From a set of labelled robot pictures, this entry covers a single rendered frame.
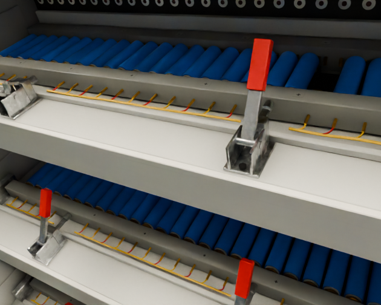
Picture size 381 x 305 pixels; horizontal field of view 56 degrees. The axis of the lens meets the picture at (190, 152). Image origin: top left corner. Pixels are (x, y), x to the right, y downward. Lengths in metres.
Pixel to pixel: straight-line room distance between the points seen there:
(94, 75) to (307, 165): 0.23
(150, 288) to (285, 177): 0.24
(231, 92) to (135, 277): 0.25
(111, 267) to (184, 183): 0.21
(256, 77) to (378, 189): 0.11
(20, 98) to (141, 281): 0.24
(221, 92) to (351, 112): 0.10
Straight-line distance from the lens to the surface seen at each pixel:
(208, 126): 0.31
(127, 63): 0.41
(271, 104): 0.30
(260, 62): 0.26
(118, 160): 0.32
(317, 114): 0.30
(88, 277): 0.48
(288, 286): 0.40
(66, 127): 0.37
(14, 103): 0.42
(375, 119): 0.29
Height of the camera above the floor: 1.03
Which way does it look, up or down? 24 degrees down
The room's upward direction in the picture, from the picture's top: straight up
